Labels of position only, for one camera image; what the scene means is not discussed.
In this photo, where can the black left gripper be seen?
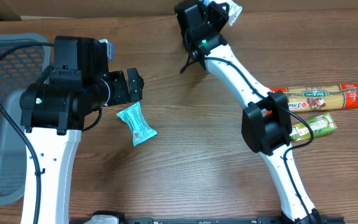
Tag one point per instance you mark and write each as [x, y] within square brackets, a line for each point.
[118, 89]

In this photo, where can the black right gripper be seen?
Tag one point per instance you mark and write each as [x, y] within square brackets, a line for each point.
[217, 12]

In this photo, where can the white tube gold cap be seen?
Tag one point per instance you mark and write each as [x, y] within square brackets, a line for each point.
[234, 12]

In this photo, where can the teal snack packet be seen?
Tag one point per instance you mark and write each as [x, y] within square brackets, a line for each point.
[137, 124]

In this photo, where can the red orange pasta packet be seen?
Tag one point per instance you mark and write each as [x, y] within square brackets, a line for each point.
[320, 98]

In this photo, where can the green tea packet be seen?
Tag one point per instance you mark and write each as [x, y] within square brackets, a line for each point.
[320, 125]

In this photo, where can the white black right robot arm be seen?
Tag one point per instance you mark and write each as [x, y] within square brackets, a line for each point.
[266, 118]

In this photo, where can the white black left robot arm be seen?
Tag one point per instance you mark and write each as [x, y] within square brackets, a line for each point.
[53, 116]

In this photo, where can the grey plastic mesh basket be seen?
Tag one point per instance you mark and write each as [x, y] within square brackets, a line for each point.
[17, 71]

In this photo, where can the brown cardboard backboard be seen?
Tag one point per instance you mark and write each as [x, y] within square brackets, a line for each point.
[12, 10]

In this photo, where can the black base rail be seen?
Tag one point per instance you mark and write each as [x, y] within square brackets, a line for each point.
[105, 216]

